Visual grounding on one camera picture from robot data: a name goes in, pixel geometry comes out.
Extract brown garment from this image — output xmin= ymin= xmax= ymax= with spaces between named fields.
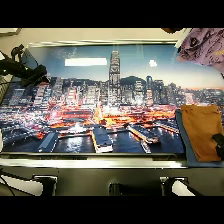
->
xmin=180 ymin=104 xmax=224 ymax=164

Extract dark blue garment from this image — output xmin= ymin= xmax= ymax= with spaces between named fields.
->
xmin=175 ymin=108 xmax=224 ymax=168

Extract silver frame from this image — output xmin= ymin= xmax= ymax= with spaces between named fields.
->
xmin=0 ymin=153 xmax=224 ymax=197

